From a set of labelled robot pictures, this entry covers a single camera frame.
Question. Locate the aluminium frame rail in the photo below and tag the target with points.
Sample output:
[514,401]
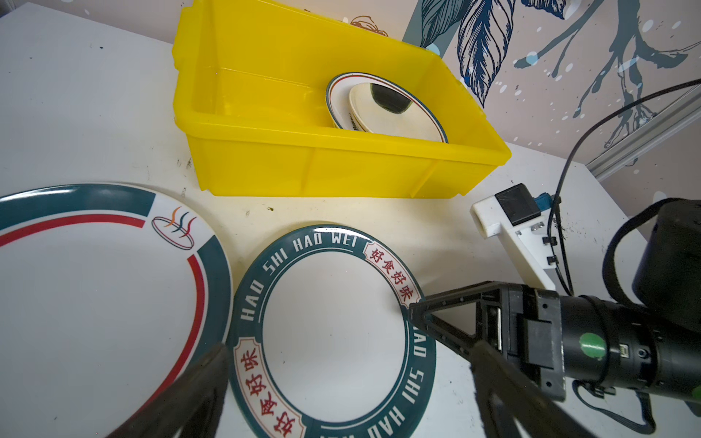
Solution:
[678,116]

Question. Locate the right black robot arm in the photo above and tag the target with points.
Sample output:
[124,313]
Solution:
[653,267]

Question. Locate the yellow plastic bin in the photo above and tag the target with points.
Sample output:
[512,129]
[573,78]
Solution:
[251,100]

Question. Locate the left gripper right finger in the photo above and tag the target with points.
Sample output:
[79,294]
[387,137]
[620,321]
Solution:
[508,401]

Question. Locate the white plate red characters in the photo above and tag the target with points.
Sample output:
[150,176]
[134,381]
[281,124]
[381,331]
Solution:
[337,97]

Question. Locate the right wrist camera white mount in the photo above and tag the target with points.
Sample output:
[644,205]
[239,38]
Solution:
[515,219]

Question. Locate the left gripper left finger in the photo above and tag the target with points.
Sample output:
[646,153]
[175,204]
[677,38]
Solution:
[191,407]

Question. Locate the cream floral plate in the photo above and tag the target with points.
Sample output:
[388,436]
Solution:
[377,108]

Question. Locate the green rim Hao Wei plate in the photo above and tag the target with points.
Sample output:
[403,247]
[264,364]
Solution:
[322,341]

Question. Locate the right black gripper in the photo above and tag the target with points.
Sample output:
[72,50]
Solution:
[550,338]

